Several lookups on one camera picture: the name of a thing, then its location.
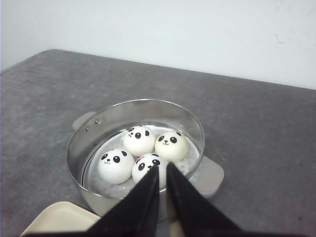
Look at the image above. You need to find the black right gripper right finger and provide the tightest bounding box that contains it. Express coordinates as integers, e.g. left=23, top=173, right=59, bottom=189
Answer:
left=166, top=163, right=247, bottom=237

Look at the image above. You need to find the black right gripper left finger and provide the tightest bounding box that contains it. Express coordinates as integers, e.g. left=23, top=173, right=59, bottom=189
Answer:
left=87, top=166, right=159, bottom=237

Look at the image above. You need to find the white panda bun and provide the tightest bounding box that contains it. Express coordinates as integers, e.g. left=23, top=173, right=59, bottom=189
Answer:
left=132, top=153, right=168, bottom=189
left=155, top=130, right=189, bottom=162
left=123, top=125, right=156, bottom=157
left=97, top=148, right=135, bottom=185

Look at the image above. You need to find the beige plastic tray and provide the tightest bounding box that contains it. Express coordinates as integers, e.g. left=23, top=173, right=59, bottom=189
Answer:
left=21, top=201, right=100, bottom=236

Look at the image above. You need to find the stainless steel steamer pot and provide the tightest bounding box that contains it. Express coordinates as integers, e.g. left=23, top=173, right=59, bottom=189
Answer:
left=67, top=99, right=224, bottom=216

